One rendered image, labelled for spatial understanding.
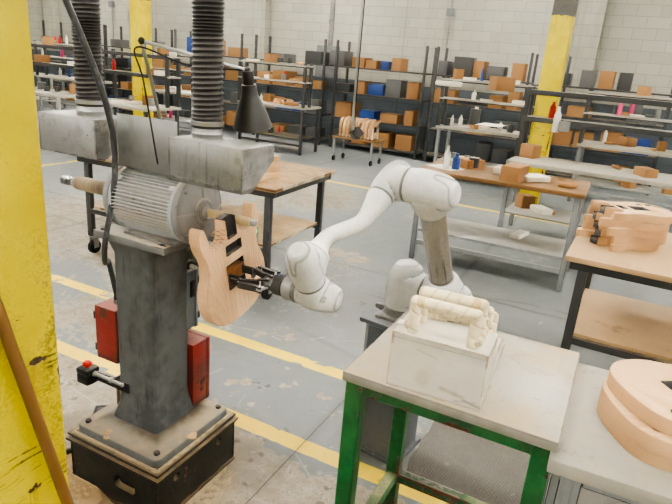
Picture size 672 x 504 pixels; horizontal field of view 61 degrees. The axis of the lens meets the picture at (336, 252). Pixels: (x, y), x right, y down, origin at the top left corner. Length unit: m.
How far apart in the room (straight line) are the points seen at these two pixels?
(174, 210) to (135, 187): 0.21
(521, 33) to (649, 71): 2.49
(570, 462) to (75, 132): 1.92
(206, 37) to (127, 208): 0.71
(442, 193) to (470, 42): 11.06
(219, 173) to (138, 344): 0.88
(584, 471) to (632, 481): 0.11
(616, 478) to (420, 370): 0.54
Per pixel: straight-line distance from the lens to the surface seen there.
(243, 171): 1.80
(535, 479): 1.72
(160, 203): 2.10
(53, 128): 2.41
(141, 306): 2.34
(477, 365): 1.60
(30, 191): 1.22
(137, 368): 2.49
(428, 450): 3.05
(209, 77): 1.90
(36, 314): 1.30
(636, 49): 12.61
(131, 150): 2.22
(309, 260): 1.73
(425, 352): 1.62
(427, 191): 2.07
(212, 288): 1.99
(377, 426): 2.86
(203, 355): 2.61
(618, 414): 1.74
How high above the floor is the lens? 1.81
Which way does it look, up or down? 19 degrees down
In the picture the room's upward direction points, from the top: 5 degrees clockwise
